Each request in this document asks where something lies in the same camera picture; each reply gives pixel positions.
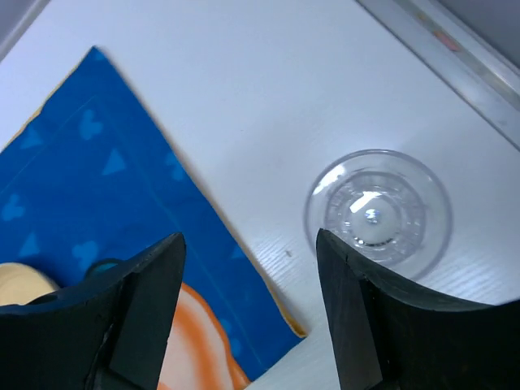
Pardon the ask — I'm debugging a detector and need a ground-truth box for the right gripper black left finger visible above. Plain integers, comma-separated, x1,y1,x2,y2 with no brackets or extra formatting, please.
1,233,186,389

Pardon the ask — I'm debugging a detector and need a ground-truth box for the tan round plate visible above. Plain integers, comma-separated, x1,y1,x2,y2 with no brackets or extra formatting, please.
0,262,59,306

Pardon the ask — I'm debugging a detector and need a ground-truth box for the clear plastic cup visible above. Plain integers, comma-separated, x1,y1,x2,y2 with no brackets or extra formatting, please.
304,149,453,280

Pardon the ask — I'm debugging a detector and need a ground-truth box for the blue cartoon placemat cloth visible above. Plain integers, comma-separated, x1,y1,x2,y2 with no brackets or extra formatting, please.
1,47,306,389

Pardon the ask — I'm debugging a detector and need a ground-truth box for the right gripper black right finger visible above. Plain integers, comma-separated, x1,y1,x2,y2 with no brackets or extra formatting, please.
316,229,519,389

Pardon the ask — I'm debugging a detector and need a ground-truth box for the metal table edge rail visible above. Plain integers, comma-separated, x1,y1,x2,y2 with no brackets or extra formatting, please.
358,1,519,148

